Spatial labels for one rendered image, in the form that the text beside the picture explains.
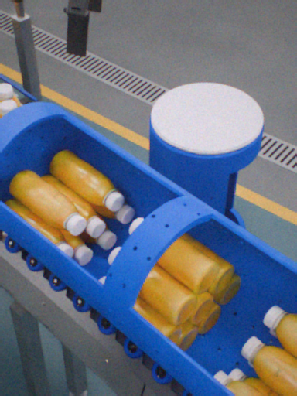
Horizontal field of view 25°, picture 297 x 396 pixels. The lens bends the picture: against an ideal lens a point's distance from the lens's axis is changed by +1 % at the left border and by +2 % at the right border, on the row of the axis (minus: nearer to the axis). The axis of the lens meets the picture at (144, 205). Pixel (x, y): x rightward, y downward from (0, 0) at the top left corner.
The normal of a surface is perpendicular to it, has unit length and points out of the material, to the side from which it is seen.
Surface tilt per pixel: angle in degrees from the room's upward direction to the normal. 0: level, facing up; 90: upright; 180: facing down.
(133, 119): 0
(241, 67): 0
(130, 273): 50
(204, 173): 90
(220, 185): 90
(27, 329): 90
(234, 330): 24
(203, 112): 0
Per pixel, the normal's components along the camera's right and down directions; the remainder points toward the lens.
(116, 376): -0.66, 0.24
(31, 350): 0.71, 0.50
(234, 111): 0.00, -0.70
